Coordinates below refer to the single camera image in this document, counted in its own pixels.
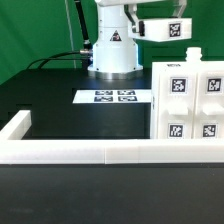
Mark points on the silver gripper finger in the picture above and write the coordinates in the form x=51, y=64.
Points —
x=137, y=25

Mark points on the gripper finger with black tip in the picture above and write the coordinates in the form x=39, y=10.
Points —
x=179, y=8

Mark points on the white cabinet top box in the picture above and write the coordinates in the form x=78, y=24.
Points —
x=162, y=30

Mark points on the white cabinet door panel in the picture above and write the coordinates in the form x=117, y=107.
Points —
x=209, y=112

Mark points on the white cabinet body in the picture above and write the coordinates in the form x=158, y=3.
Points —
x=192, y=65

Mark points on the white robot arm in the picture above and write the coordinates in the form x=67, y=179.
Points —
x=115, y=53

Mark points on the white marker base plate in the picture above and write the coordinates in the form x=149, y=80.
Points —
x=112, y=96

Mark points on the white U-shaped fence frame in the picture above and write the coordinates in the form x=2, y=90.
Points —
x=14, y=149

